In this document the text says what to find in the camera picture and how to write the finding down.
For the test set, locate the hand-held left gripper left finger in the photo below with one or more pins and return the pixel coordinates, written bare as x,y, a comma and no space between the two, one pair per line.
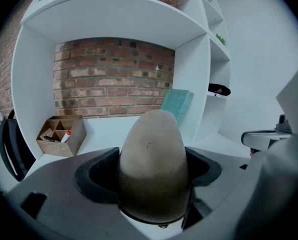
86,184

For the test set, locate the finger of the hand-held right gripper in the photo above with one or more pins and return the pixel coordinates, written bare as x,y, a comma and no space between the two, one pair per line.
259,139

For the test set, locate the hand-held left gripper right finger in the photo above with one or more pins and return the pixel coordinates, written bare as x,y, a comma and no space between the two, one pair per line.
206,171

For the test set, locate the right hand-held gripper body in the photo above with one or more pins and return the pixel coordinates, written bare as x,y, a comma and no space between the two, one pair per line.
297,101

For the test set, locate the tan oval pouch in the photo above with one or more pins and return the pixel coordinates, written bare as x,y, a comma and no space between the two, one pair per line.
154,164

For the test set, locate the brown wooden organizer box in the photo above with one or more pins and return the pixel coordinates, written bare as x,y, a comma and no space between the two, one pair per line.
74,144

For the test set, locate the white marker with red cap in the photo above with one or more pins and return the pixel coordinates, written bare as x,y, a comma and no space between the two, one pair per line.
65,137

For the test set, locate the black pens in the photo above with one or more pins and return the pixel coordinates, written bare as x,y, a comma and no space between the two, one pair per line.
51,139

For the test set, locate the teal book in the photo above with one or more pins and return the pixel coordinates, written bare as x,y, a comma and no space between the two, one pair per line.
176,104

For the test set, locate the black backpack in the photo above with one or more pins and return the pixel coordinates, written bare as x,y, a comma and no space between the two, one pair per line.
14,146

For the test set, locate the small green potted plant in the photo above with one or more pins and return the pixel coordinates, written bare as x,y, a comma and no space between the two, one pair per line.
221,39

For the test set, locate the white desk with hutch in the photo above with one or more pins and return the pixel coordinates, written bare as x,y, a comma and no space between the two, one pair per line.
109,16

